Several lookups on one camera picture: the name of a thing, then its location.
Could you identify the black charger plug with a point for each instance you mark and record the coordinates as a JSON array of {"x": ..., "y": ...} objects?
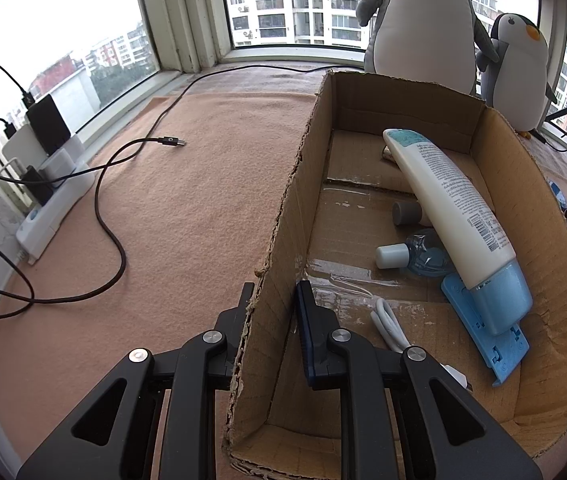
[{"x": 35, "y": 185}]

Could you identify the small blue liquid bottle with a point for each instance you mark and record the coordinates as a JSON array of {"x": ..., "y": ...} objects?
[{"x": 426, "y": 255}]

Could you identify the blue phone stand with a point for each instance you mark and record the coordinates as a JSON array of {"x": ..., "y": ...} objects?
[{"x": 493, "y": 355}]

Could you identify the black power bank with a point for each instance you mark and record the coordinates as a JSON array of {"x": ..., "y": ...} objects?
[{"x": 48, "y": 122}]

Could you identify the white power bank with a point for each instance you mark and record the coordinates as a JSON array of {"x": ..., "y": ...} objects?
[{"x": 20, "y": 145}]

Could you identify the white power strip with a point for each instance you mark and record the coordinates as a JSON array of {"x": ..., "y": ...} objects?
[{"x": 58, "y": 200}]

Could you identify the white lotion tube blue cap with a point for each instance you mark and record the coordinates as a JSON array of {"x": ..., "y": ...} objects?
[{"x": 453, "y": 200}]

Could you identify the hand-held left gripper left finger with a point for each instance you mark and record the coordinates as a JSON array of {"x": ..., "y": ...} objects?
[{"x": 231, "y": 320}]

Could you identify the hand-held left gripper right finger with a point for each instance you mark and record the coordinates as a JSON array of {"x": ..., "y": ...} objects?
[{"x": 306, "y": 330}]

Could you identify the large penguin plush toy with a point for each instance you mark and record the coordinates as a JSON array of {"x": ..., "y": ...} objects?
[{"x": 423, "y": 25}]

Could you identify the small penguin plush toy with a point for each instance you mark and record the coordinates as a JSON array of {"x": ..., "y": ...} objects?
[{"x": 523, "y": 75}]

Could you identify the brown cardboard box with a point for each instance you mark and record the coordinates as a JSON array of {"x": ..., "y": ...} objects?
[{"x": 353, "y": 125}]

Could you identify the grey cylinder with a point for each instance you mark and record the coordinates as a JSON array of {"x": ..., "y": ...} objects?
[{"x": 406, "y": 212}]

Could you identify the white window frame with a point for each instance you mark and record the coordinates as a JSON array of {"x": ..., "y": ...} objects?
[{"x": 183, "y": 10}]

